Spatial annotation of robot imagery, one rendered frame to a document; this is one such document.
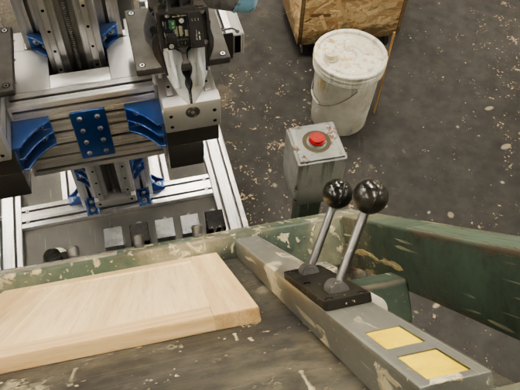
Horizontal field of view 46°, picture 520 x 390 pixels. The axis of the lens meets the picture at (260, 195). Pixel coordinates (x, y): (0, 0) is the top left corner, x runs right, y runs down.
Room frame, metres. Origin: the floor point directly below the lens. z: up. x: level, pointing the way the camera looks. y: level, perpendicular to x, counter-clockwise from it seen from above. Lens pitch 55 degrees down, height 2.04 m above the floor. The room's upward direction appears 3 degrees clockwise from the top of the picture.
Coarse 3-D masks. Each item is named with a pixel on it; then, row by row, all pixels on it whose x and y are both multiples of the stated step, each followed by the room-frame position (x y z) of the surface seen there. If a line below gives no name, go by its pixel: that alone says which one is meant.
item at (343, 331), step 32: (256, 256) 0.51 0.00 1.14; (288, 256) 0.49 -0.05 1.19; (288, 288) 0.36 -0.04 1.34; (320, 320) 0.26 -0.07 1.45; (352, 320) 0.23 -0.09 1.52; (384, 320) 0.23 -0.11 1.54; (352, 352) 0.20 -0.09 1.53; (384, 352) 0.17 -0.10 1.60; (416, 352) 0.17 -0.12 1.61; (448, 352) 0.17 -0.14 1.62; (384, 384) 0.15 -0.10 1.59; (416, 384) 0.13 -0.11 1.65; (448, 384) 0.13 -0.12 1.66; (480, 384) 0.14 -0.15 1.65
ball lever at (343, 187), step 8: (328, 184) 0.45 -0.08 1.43; (336, 184) 0.45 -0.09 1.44; (344, 184) 0.45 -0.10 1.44; (328, 192) 0.44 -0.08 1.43; (336, 192) 0.44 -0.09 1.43; (344, 192) 0.44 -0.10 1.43; (352, 192) 0.45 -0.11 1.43; (328, 200) 0.44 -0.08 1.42; (336, 200) 0.43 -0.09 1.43; (344, 200) 0.43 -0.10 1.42; (328, 208) 0.43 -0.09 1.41; (336, 208) 0.43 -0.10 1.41; (328, 216) 0.42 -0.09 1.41; (328, 224) 0.41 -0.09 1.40; (320, 232) 0.41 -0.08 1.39; (320, 240) 0.40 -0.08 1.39; (320, 248) 0.39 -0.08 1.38; (312, 256) 0.38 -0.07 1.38; (304, 264) 0.38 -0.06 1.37; (312, 264) 0.37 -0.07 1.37; (304, 272) 0.36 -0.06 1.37; (312, 272) 0.36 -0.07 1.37
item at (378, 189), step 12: (372, 180) 0.39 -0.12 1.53; (360, 192) 0.37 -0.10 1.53; (372, 192) 0.37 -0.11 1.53; (384, 192) 0.38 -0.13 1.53; (360, 204) 0.37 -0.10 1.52; (372, 204) 0.36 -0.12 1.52; (384, 204) 0.37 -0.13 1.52; (360, 216) 0.36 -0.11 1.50; (360, 228) 0.35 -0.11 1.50; (348, 252) 0.33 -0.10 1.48; (348, 264) 0.32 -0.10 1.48; (336, 276) 0.31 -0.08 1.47; (324, 288) 0.30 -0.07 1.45; (336, 288) 0.29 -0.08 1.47; (348, 288) 0.29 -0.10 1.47
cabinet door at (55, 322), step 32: (32, 288) 0.54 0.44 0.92; (64, 288) 0.52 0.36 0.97; (96, 288) 0.50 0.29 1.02; (128, 288) 0.47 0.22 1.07; (160, 288) 0.45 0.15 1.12; (192, 288) 0.44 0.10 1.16; (224, 288) 0.41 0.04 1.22; (0, 320) 0.38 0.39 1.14; (32, 320) 0.36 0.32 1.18; (64, 320) 0.35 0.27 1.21; (96, 320) 0.34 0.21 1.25; (128, 320) 0.33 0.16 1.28; (160, 320) 0.31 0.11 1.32; (192, 320) 0.31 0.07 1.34; (224, 320) 0.31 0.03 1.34; (256, 320) 0.31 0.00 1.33; (0, 352) 0.26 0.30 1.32; (32, 352) 0.25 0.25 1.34; (64, 352) 0.26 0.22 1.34; (96, 352) 0.26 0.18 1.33
